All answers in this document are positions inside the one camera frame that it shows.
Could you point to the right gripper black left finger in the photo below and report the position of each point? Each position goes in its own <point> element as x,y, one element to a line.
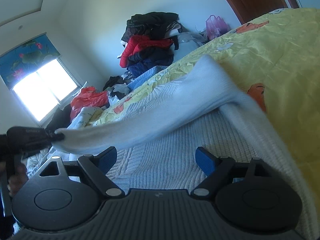
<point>65,194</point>

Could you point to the light blue knit garment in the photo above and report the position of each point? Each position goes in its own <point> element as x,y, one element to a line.
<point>144,77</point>

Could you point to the window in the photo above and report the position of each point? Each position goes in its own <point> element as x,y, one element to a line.
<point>44,90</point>

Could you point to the floral roller blind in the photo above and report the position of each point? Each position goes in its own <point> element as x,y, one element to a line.
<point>26,59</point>

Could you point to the yellow cartoon bed sheet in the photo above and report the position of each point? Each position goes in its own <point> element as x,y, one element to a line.
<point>279,50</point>

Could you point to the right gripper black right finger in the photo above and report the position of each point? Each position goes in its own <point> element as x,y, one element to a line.
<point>251,197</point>

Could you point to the black garment by window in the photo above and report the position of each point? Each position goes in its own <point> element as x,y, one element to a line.
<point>60,119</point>

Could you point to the red jacket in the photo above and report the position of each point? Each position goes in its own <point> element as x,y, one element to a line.
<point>138,43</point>

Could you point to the pink plastic bag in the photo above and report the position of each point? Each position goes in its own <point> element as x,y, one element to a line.
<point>215,27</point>

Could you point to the white printed quilt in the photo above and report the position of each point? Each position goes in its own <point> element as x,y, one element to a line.
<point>86,117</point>

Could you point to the black and white crumpled clothes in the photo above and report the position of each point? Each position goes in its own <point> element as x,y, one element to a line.
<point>116,88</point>

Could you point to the white knit sweater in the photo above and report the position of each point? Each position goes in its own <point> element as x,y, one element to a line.
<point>156,138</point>

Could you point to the red plastic bag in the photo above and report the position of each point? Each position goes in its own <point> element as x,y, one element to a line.
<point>88,97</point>

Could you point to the pile of dark clothes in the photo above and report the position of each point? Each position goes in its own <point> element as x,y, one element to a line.
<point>157,26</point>

